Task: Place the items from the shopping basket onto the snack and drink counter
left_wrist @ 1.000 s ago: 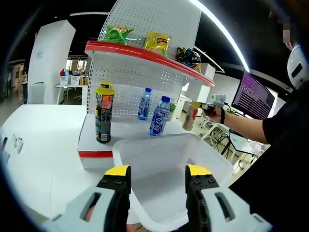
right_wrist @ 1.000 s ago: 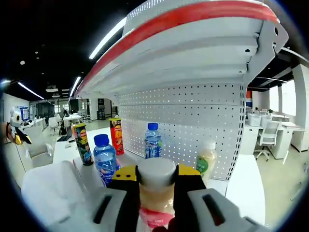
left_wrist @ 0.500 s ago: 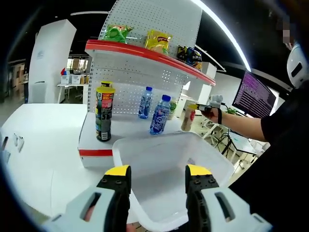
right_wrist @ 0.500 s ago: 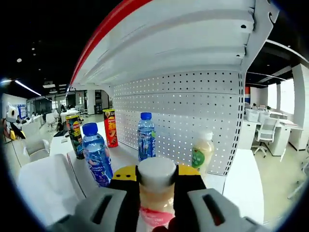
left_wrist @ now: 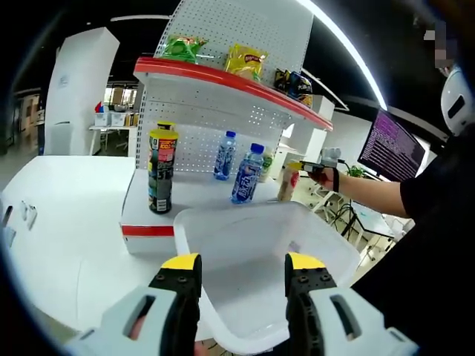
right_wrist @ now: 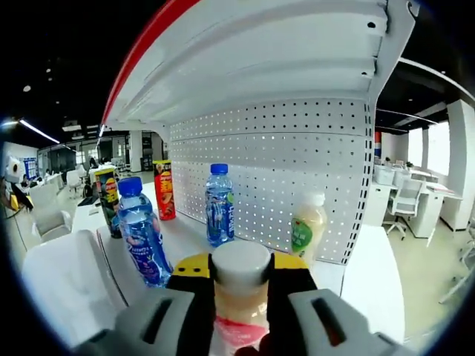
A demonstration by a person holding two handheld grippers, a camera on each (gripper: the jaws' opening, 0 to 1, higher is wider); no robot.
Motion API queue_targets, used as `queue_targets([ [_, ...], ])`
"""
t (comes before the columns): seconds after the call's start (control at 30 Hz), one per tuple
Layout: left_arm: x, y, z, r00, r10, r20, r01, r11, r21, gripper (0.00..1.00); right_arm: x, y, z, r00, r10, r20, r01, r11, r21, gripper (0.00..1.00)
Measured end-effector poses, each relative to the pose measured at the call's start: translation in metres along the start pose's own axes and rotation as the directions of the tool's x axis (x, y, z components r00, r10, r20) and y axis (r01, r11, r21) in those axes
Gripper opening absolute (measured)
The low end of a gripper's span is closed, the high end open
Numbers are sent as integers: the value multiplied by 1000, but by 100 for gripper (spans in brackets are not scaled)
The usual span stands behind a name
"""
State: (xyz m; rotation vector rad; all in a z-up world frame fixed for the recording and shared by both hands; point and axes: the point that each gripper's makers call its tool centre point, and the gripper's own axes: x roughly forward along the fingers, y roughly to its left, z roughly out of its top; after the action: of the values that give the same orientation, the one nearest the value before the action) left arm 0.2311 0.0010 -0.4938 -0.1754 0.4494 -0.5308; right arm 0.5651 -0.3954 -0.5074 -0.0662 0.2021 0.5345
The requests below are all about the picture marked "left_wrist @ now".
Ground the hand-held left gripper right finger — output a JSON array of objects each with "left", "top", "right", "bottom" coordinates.
[{"left": 284, "top": 251, "right": 419, "bottom": 356}]

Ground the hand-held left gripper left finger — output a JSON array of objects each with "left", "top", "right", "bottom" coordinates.
[{"left": 63, "top": 252, "right": 204, "bottom": 356}]

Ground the beige drink bottle white cap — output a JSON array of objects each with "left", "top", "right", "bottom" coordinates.
[{"left": 277, "top": 165, "right": 301, "bottom": 203}]

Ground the blue drink bottle blue cap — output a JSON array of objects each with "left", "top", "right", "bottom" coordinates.
[{"left": 230, "top": 142, "right": 266, "bottom": 205}]

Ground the blue chips bag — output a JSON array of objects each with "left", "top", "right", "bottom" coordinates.
[{"left": 286, "top": 70, "right": 314, "bottom": 108}]

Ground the white plastic shopping basket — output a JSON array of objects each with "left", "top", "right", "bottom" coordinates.
[{"left": 173, "top": 200, "right": 361, "bottom": 355}]

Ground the black chips can yellow lid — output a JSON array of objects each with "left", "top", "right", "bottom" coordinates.
[{"left": 147, "top": 128, "right": 180, "bottom": 215}]

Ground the green chips bag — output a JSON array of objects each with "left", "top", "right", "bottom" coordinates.
[{"left": 162, "top": 34, "right": 208, "bottom": 65}]

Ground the white snack and drink counter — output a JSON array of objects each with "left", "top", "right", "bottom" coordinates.
[{"left": 120, "top": 0, "right": 335, "bottom": 256}]

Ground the person's right hand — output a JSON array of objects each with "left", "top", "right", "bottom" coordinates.
[{"left": 308, "top": 166, "right": 337, "bottom": 192}]

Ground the person's left hand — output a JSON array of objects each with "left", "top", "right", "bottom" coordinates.
[{"left": 193, "top": 339, "right": 223, "bottom": 356}]

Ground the white office chair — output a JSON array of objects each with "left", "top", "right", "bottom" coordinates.
[{"left": 307, "top": 181, "right": 337, "bottom": 223}]

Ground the white bottle green label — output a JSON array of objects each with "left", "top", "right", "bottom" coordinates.
[{"left": 258, "top": 145, "right": 275, "bottom": 184}]

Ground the white tall cabinet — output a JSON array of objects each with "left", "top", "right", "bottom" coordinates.
[{"left": 307, "top": 94, "right": 336, "bottom": 159}]

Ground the computer monitor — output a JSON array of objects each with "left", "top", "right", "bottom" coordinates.
[{"left": 357, "top": 108, "right": 428, "bottom": 182}]

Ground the clear blue water bottle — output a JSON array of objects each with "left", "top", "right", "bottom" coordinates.
[{"left": 213, "top": 130, "right": 238, "bottom": 182}]

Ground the black and yellow chips bag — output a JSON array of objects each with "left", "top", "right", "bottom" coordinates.
[{"left": 273, "top": 67, "right": 292, "bottom": 93}]

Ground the person's black shirt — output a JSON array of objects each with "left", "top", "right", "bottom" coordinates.
[{"left": 350, "top": 122, "right": 475, "bottom": 356}]

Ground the curved ceiling light strip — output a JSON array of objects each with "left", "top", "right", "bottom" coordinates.
[{"left": 296, "top": 0, "right": 389, "bottom": 111}]

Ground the white worn device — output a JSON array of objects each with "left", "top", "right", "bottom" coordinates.
[{"left": 440, "top": 65, "right": 475, "bottom": 137}]

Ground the white pegboard panel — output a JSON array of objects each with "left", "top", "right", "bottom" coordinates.
[{"left": 135, "top": 0, "right": 315, "bottom": 175}]

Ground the white side desk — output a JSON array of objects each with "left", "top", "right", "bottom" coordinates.
[{"left": 88, "top": 125, "right": 138, "bottom": 156}]

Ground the white plastic chair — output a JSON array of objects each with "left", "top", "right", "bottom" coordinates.
[{"left": 44, "top": 120, "right": 71, "bottom": 156}]

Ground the white square pillar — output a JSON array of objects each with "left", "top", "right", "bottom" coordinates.
[{"left": 43, "top": 27, "right": 121, "bottom": 156}]

